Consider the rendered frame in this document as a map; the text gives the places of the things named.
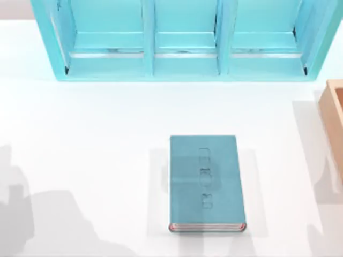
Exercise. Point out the teal blue book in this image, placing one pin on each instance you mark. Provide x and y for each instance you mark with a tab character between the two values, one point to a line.
203	182

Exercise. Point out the light blue rack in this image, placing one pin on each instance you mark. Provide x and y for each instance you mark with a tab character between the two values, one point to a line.
185	67

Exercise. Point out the shallow salmon-coloured box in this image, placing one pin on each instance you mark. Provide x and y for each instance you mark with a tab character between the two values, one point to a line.
331	107

